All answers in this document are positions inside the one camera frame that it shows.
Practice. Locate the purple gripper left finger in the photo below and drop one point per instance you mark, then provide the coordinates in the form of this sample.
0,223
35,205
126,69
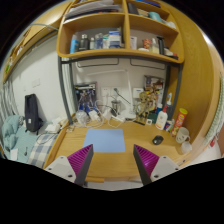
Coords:
80,162

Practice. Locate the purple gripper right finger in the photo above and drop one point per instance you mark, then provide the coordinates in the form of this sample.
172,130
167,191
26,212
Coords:
146,162

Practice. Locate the black computer mouse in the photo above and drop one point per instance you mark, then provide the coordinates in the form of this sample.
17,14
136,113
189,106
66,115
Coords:
157,140

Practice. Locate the blue mouse pad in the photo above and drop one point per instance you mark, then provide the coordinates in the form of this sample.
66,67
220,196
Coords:
105,140

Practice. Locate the plaid blue bedding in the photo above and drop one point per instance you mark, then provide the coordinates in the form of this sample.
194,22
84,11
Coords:
41,149

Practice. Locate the clear plastic bag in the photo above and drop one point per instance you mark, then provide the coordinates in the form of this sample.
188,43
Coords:
82,117

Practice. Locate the white cup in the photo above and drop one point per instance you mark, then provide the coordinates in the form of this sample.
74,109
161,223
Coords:
186,147

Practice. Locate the white glue bottle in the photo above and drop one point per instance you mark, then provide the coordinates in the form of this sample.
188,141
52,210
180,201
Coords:
162,119

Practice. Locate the white mug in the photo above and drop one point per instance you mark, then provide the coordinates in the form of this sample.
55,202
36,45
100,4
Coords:
182,135

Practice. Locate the white power adapter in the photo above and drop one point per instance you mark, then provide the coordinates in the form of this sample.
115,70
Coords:
93,115

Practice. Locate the Groot figurine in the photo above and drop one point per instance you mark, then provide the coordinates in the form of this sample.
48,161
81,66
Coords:
143,109

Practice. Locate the black backpack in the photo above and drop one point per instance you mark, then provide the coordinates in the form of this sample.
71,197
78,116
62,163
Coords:
33,121

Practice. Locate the red chips can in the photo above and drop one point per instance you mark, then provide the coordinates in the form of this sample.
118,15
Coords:
179,121

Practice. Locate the teal blanket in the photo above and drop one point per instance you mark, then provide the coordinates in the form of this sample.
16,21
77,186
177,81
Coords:
17,141

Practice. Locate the robot model kit box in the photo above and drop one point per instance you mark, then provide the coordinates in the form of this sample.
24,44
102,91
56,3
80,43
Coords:
86,95

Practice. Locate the blue bottle on shelf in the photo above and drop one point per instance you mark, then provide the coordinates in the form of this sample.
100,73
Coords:
74,44

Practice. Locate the black bottle on shelf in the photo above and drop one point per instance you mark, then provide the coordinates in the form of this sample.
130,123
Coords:
161,44

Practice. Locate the dark jar on shelf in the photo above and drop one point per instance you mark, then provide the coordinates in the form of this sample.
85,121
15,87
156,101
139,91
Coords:
84,43

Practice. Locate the orange patterned cup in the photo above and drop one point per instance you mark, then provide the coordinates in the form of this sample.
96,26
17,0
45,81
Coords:
147,43

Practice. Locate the white blue box on shelf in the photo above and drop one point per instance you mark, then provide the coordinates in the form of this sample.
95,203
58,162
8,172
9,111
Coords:
114,39

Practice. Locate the wooden wall shelf unit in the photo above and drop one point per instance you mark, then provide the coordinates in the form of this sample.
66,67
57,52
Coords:
128,23

